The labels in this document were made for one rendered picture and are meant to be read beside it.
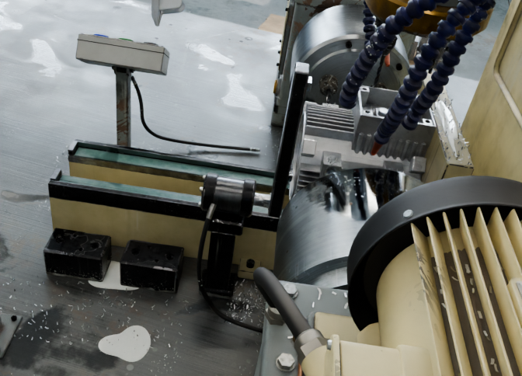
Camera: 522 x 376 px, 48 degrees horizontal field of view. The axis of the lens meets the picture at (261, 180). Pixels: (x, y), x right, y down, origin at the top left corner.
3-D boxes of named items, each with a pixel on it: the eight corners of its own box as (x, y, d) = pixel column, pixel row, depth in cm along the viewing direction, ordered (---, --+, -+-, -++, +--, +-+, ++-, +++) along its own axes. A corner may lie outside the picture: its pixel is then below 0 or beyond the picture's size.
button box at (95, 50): (167, 76, 121) (170, 50, 121) (161, 72, 114) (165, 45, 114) (85, 63, 121) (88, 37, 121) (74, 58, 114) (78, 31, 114)
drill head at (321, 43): (381, 83, 152) (409, -12, 137) (397, 165, 123) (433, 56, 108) (287, 68, 151) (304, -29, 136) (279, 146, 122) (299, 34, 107)
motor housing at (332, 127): (389, 183, 116) (417, 100, 105) (399, 249, 101) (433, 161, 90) (290, 168, 116) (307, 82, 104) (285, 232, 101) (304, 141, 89)
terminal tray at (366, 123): (414, 130, 104) (426, 94, 99) (422, 165, 95) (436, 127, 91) (347, 120, 103) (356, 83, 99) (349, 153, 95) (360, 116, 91)
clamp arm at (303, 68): (284, 207, 94) (314, 64, 79) (283, 219, 92) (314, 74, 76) (262, 203, 94) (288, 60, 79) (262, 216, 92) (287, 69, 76)
